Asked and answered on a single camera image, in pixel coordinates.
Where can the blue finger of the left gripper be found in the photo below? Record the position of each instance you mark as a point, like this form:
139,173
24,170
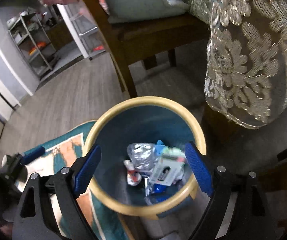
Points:
34,154

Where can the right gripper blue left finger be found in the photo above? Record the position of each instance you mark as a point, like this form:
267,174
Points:
84,169

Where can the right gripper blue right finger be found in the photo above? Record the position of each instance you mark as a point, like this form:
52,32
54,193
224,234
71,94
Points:
199,168

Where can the white green paper box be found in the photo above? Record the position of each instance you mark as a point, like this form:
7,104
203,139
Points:
169,167

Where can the red white paper packaging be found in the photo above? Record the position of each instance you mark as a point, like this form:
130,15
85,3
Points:
133,177

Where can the clear plastic bag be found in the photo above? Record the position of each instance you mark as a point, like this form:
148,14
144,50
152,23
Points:
142,155

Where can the blue snack wrapper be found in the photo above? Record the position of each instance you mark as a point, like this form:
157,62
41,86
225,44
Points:
155,193

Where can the blue glove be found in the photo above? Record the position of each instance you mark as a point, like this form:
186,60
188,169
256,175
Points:
159,146

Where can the blue yellow-rimmed trash bin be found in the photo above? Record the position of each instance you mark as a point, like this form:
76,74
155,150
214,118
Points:
144,119

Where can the teal orange patterned mat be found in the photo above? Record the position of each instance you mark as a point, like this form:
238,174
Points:
56,202

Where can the teal lace tablecloth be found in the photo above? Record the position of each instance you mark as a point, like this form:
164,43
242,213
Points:
246,77

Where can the grey metal shelf rack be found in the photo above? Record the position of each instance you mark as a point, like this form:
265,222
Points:
31,40

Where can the grey rolling cart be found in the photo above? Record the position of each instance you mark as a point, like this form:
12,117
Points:
84,32

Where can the wooden chair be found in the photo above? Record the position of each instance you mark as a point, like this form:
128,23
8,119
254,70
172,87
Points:
131,42

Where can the light blue pillow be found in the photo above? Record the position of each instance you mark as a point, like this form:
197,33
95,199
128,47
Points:
121,11

